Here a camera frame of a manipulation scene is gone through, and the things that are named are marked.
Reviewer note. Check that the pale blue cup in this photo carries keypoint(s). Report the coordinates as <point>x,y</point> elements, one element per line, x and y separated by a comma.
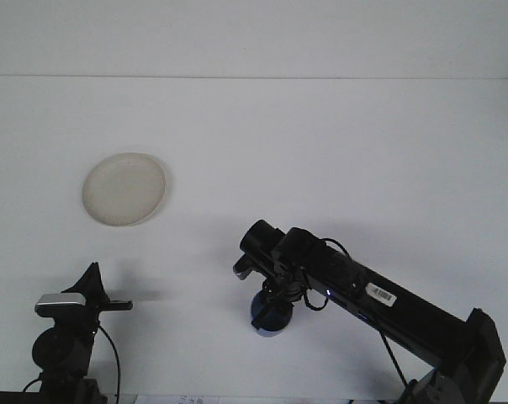
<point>275,322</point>

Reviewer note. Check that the pale round plate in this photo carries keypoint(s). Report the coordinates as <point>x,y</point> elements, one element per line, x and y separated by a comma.
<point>123,189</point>

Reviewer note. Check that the black base board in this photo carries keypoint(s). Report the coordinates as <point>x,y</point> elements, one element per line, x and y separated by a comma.
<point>1,399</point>

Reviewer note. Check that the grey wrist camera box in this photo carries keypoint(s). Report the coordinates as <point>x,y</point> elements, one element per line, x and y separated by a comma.
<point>60,301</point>
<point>242,271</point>

